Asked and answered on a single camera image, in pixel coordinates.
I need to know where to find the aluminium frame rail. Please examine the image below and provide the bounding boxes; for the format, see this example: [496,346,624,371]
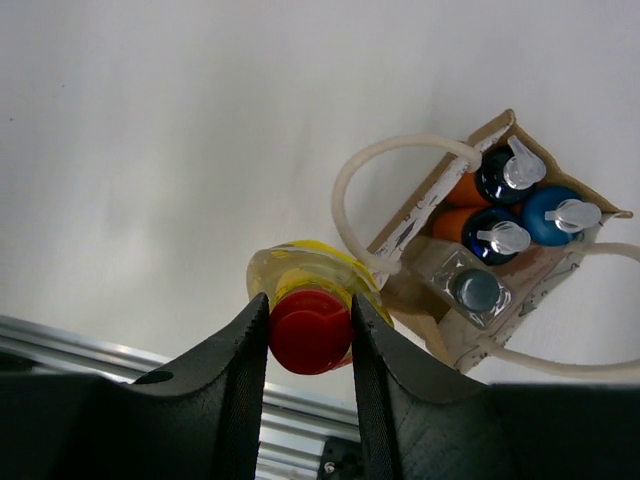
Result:
[1,315,360,479]

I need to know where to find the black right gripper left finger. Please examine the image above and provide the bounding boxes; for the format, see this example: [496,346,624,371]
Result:
[1,294,269,479]

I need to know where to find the orange pump bottle navy top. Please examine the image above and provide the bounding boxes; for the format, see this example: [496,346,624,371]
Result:
[446,135,546,207]

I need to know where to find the brown canvas tote bag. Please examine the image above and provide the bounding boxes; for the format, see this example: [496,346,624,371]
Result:
[331,108,640,381]

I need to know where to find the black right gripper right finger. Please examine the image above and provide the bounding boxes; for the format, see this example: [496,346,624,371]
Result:
[351,295,639,479]

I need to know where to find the orange pump bottle blue top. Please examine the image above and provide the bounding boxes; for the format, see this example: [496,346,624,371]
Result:
[519,186,602,247]

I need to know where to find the yellow dish soap bottle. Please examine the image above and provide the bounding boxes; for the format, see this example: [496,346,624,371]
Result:
[246,240,393,375]

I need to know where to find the clear square bottle grey cap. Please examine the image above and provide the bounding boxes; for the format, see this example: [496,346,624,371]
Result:
[402,236,513,330]

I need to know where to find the orange pump bottle dark top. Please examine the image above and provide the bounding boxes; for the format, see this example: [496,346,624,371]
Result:
[432,206,531,266]

